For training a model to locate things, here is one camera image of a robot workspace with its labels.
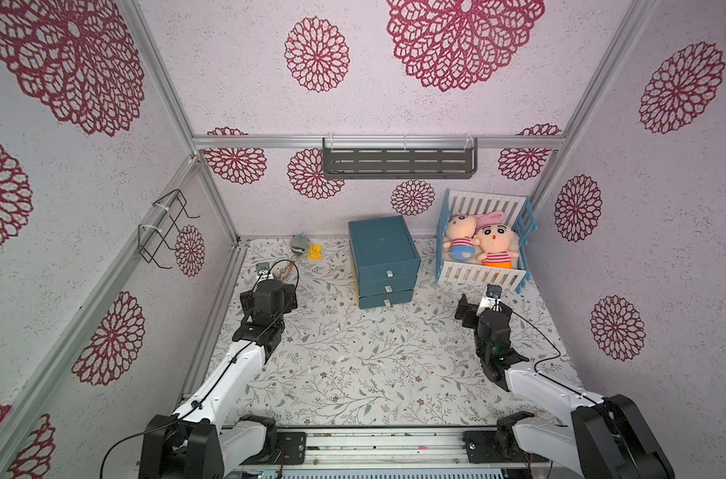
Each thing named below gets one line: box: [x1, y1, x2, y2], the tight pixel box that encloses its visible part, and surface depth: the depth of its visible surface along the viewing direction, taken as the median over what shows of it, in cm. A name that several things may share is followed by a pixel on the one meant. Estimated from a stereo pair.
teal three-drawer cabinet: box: [348, 215, 421, 310], surface depth 94 cm
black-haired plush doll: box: [471, 210, 520, 269], surface depth 104 cm
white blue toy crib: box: [434, 188, 538, 295], surface depth 107 cm
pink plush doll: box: [442, 214, 481, 261], surface depth 107 cm
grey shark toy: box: [290, 234, 311, 256], surface depth 115 cm
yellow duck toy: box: [307, 244, 323, 261], surface depth 118 cm
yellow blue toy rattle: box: [278, 261, 295, 281], surface depth 112 cm
